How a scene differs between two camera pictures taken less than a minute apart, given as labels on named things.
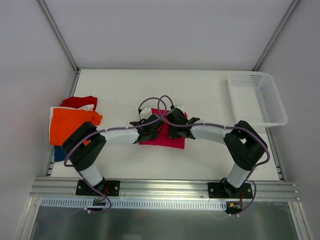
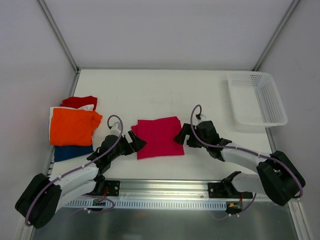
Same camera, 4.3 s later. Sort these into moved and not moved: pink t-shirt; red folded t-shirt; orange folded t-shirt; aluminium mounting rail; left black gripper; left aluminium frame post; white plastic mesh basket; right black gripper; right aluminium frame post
Moved: left black gripper; pink t-shirt; right black gripper
Not moved: red folded t-shirt; orange folded t-shirt; right aluminium frame post; white plastic mesh basket; left aluminium frame post; aluminium mounting rail
